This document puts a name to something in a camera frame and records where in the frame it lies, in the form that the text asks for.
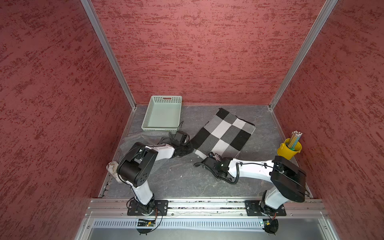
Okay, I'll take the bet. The black white checkered scarf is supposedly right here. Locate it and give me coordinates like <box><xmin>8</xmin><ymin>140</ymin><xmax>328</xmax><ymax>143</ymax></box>
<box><xmin>191</xmin><ymin>108</ymin><xmax>256</xmax><ymax>159</ymax></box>

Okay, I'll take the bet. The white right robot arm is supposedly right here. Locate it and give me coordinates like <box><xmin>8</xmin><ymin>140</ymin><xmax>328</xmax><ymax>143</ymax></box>
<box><xmin>194</xmin><ymin>153</ymin><xmax>307</xmax><ymax>215</ymax></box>

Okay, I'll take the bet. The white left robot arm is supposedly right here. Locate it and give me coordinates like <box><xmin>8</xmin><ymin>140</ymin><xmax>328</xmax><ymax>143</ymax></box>
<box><xmin>117</xmin><ymin>142</ymin><xmax>194</xmax><ymax>216</ymax></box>

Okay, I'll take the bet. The pale green plastic basket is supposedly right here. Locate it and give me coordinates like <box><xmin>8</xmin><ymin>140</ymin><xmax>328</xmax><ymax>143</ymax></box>
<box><xmin>142</xmin><ymin>96</ymin><xmax>183</xmax><ymax>134</ymax></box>

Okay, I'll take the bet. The grey cloth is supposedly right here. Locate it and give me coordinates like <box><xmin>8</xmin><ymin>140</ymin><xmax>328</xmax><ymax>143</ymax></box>
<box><xmin>115</xmin><ymin>131</ymin><xmax>184</xmax><ymax>164</ymax></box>

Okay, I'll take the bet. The yellow pencil bucket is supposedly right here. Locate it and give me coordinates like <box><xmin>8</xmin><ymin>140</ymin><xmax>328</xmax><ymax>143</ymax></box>
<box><xmin>277</xmin><ymin>138</ymin><xmax>303</xmax><ymax>160</ymax></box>

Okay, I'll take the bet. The crumpled beige rag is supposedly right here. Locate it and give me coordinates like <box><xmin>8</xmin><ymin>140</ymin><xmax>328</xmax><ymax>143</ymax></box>
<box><xmin>106</xmin><ymin>161</ymin><xmax>122</xmax><ymax>183</ymax></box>

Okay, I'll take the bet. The colored pencils bundle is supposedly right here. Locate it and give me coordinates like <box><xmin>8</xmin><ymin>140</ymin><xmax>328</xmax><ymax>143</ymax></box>
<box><xmin>288</xmin><ymin>131</ymin><xmax>302</xmax><ymax>151</ymax></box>

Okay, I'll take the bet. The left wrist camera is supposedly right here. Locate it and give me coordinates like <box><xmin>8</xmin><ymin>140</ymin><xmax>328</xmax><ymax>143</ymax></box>
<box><xmin>172</xmin><ymin>131</ymin><xmax>190</xmax><ymax>147</ymax></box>

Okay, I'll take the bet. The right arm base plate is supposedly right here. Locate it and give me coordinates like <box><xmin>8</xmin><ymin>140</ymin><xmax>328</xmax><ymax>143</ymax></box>
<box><xmin>245</xmin><ymin>200</ymin><xmax>287</xmax><ymax>218</ymax></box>

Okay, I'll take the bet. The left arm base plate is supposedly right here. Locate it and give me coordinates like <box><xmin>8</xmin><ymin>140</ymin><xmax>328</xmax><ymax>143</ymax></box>
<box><xmin>127</xmin><ymin>200</ymin><xmax>169</xmax><ymax>216</ymax></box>

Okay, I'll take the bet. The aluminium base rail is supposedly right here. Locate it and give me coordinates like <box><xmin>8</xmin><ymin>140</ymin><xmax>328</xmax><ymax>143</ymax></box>
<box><xmin>85</xmin><ymin>197</ymin><xmax>330</xmax><ymax>219</ymax></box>

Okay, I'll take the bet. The left corner aluminium post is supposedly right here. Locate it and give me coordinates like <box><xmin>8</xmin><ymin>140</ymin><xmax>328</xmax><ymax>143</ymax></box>
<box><xmin>81</xmin><ymin>0</ymin><xmax>137</xmax><ymax>111</ymax></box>

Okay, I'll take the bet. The corner aluminium post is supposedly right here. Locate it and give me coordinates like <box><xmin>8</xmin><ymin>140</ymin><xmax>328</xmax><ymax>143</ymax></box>
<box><xmin>269</xmin><ymin>0</ymin><xmax>338</xmax><ymax>111</ymax></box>
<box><xmin>81</xmin><ymin>0</ymin><xmax>137</xmax><ymax>111</ymax></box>

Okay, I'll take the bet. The right corner aluminium post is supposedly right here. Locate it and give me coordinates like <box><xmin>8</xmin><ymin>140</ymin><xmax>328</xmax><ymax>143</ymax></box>
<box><xmin>269</xmin><ymin>0</ymin><xmax>338</xmax><ymax>111</ymax></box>

